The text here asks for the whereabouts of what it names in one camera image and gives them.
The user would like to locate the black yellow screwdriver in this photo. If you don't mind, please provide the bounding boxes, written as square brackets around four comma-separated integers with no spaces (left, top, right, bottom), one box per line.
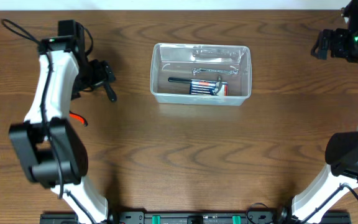
[103,82,117,102]

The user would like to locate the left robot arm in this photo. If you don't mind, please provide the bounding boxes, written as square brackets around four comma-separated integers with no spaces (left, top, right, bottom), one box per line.
[1,19,119,223]

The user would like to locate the silver wrench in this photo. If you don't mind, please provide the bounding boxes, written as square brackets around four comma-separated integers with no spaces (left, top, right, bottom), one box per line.
[191,68,239,75]

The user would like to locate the blue drill bit case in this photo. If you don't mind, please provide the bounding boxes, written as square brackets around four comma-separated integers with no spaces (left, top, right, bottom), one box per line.
[190,80,228,96]

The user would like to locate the red black pliers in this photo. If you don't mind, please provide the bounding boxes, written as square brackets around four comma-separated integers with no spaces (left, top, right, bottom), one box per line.
[69,111,88,127]

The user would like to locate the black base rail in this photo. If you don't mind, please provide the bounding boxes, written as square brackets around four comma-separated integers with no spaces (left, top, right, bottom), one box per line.
[39,209,352,224]

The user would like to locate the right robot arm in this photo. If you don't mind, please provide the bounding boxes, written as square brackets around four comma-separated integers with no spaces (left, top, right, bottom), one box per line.
[272,0,358,223]

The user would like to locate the right black cable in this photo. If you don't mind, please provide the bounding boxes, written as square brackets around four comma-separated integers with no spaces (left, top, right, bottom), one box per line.
[300,182,358,224]

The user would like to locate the clear plastic container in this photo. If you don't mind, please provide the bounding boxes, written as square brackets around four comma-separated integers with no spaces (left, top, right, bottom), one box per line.
[150,43,252,106]

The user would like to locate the small claw hammer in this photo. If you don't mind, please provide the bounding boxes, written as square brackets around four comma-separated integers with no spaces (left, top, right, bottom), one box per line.
[168,77,228,96]

